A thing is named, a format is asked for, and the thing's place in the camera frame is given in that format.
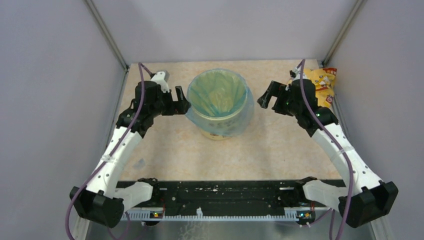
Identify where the yellow capybara trash bin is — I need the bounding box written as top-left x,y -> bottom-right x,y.
187,69 -> 249,141

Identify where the left aluminium frame post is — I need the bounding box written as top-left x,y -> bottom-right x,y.
83,0 -> 129,72

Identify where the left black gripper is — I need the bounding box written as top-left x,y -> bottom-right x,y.
149,85 -> 191,117

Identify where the white slotted cable duct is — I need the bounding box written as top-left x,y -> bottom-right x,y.
127,208 -> 299,222

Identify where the blue plastic trash bag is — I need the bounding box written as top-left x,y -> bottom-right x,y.
184,68 -> 256,138

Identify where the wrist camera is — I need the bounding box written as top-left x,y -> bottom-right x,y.
289,67 -> 309,81
150,70 -> 171,93

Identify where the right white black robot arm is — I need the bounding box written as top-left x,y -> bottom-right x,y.
257,79 -> 399,228

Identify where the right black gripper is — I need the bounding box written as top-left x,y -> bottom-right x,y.
257,80 -> 302,117

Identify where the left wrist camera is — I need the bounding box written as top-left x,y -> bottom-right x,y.
150,70 -> 171,93

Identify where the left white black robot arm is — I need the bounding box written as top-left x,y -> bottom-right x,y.
69,80 -> 190,228

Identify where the right aluminium frame post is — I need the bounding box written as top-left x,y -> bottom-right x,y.
321,0 -> 367,67

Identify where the aluminium frame post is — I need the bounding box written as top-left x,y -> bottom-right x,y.
321,0 -> 367,67
83,0 -> 129,72

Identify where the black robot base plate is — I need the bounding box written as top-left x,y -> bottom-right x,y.
136,178 -> 323,217

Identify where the yellow crumpled snack bag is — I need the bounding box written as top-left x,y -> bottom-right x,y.
303,67 -> 338,108

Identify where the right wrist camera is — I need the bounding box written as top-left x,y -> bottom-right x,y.
289,67 -> 309,81

